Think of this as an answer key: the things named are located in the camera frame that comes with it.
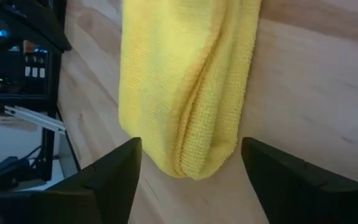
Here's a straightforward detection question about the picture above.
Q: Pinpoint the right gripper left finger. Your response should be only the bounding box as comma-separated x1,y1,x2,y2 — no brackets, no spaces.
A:
0,136,143,224

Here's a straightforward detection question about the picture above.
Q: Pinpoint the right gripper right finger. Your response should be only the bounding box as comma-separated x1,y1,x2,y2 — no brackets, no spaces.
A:
241,136,358,224

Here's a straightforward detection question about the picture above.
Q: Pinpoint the yellow microfiber towel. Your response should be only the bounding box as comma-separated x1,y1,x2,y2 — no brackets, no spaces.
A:
118,0,262,180

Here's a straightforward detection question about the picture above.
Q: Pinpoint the silver aluminium bracket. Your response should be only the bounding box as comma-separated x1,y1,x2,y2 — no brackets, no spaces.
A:
4,105,67,134

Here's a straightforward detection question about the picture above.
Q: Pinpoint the black metal table frame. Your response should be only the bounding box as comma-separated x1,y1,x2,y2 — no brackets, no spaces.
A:
40,0,82,182

